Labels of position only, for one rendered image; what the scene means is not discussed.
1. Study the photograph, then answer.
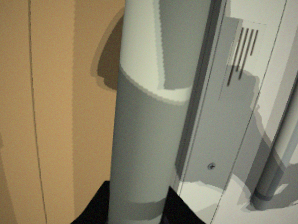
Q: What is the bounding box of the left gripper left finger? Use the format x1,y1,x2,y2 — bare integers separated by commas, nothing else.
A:
71,180,110,224

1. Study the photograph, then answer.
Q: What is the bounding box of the white long tube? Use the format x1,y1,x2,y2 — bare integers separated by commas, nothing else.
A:
250,78,298,211

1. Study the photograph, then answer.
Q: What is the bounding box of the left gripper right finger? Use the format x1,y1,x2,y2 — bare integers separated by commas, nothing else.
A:
160,185,206,224

